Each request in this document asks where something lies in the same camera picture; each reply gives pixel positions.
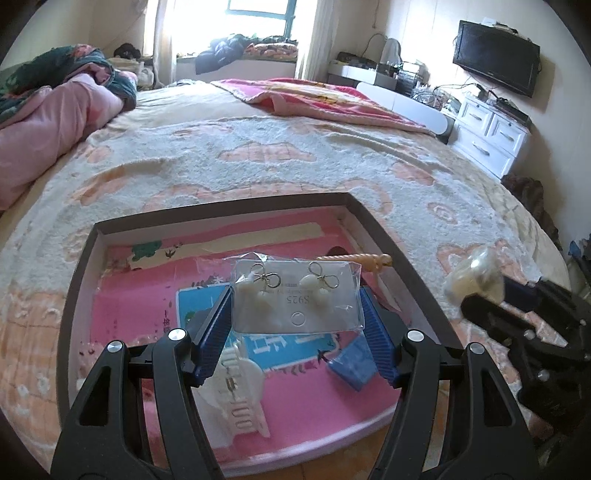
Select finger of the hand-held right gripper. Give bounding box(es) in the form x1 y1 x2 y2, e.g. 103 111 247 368
461 293 548 354
502 276 578 320

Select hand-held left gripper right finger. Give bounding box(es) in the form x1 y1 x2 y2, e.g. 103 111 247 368
359 286 539 480

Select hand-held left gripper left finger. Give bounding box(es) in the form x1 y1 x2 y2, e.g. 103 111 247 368
50 286 234 480

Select pearl earrings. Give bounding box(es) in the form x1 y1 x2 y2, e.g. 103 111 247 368
443 247 506 305

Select white hair claw clip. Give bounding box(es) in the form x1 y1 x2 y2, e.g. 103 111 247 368
196 339 271 439

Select dark cardboard box tray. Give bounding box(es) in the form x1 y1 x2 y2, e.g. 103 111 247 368
58 191 467 478

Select earring card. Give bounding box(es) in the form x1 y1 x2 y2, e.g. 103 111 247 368
229 253 363 334

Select small blue box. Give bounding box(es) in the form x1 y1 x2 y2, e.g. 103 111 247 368
327 335 384 393

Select twisted golden hair stick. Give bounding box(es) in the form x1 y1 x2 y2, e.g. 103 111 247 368
316 253 393 278

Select dark camouflage cloth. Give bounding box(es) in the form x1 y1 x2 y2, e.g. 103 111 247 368
501 173 561 250

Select white drawer cabinet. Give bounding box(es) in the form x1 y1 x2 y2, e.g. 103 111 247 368
450 90 532 181

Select black set-top box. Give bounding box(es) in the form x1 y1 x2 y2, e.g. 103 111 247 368
494 98 531 123

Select white rounded panel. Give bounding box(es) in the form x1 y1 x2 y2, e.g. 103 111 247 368
355 82 455 145

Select pink printed blanket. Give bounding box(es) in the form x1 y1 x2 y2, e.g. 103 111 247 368
210 78 437 137

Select white desk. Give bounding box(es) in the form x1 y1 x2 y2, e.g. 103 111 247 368
328 62 423 93

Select pink quilt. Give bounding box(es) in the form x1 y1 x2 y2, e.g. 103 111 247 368
0 71 139 210

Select dark jacket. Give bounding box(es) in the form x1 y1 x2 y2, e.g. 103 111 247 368
196 33 254 75

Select orange patterned cloth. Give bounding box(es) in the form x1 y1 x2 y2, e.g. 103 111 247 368
242 41 300 58

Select sheer cream curtain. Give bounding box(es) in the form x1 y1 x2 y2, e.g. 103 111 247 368
295 0 334 84
154 0 178 88

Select dark floral blanket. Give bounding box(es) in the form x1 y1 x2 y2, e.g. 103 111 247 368
0 45 139 125

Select window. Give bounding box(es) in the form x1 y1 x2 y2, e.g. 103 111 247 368
178 0 319 54

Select black wall television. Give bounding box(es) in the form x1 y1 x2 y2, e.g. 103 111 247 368
452 20 541 97

